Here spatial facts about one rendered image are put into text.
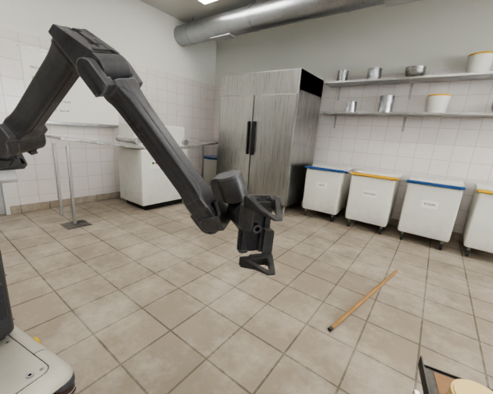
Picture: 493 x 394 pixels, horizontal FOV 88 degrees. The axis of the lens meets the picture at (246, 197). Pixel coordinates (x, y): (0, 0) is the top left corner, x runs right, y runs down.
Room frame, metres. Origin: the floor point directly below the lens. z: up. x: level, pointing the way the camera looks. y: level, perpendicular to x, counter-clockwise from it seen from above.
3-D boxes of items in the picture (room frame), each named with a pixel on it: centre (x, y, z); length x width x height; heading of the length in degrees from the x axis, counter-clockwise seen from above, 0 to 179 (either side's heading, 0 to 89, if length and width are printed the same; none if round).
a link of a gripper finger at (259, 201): (0.43, -0.04, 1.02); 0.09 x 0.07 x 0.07; 20
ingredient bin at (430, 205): (3.08, -2.27, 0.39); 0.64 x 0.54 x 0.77; 143
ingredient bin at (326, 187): (3.84, -1.22, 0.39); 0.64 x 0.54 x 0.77; 147
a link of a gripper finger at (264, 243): (0.43, -0.04, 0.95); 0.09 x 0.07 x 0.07; 20
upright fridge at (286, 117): (4.38, -0.25, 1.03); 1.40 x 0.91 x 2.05; 54
